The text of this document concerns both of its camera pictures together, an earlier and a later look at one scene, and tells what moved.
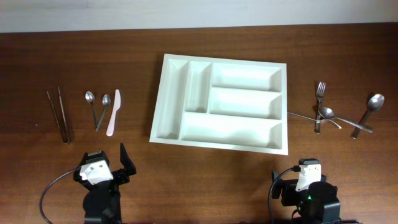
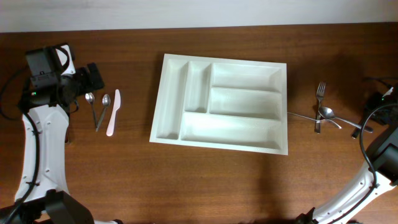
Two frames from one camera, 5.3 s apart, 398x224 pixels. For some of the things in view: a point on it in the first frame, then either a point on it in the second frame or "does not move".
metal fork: (319, 94) does not move
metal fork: (323, 120) does not move
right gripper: (288, 186) to (372, 103)
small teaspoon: (90, 98) does not move
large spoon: (327, 112) does not move
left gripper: (122, 175) to (83, 74)
